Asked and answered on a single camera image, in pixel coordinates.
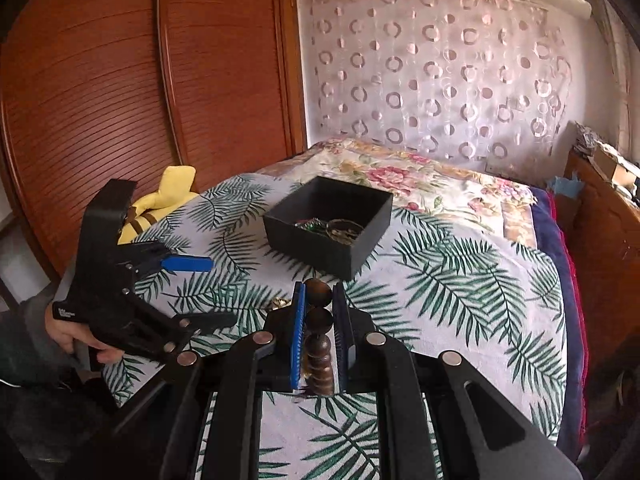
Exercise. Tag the brown wooden cabinet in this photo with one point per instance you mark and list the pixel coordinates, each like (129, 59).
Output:
(610, 250)

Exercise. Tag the navy blue blanket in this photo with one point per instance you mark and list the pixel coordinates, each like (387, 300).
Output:
(565, 285)

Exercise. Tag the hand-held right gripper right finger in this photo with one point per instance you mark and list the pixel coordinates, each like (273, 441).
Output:
(341, 335)

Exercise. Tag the patterned cloth bundle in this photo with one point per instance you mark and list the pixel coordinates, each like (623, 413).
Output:
(590, 135)

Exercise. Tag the floral blanket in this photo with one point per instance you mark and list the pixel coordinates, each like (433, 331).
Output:
(425, 175)

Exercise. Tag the brown wooden wardrobe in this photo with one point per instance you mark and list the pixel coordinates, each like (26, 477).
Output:
(125, 85)

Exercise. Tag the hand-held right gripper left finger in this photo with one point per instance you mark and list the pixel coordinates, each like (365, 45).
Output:
(299, 335)

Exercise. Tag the small gold trinket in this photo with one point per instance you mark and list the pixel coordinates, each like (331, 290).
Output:
(281, 302)

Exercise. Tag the leaf print cloth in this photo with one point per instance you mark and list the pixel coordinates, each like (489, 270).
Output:
(450, 300)

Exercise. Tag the yellow plush toy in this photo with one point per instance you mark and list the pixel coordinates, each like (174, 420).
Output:
(160, 195)

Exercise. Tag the blue bag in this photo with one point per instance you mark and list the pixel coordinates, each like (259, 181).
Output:
(562, 185)

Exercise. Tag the circle pattern wall curtain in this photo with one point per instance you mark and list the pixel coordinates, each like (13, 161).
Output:
(435, 75)

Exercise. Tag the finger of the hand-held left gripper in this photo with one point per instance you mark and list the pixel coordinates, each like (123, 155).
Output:
(215, 321)
(187, 263)

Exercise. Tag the cardboard box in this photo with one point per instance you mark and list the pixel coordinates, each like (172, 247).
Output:
(620, 170)

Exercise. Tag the person's left hand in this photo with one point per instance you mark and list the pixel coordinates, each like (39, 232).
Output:
(65, 327)

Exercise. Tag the black box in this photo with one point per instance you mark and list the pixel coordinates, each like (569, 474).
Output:
(325, 245)

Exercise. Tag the person's left forearm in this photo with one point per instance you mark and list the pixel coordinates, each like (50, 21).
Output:
(30, 340)

